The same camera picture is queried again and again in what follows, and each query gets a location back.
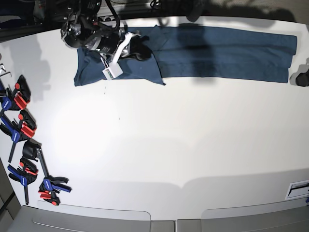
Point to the dark blue T-shirt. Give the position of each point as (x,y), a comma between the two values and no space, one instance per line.
(196,51)

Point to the black hanging camera mount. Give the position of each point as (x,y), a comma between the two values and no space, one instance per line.
(195,9)

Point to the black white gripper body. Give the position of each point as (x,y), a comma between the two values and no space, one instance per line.
(109,46)

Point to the blue red bar clamp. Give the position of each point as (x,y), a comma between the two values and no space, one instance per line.
(18,132)
(50,186)
(17,99)
(25,174)

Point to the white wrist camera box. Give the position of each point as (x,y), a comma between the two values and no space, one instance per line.
(112,71)

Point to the metal hex key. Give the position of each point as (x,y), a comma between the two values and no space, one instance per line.
(4,72)

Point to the white label plate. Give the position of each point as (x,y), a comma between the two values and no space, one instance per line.
(298,190)

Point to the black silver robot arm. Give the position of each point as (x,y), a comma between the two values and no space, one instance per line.
(82,21)

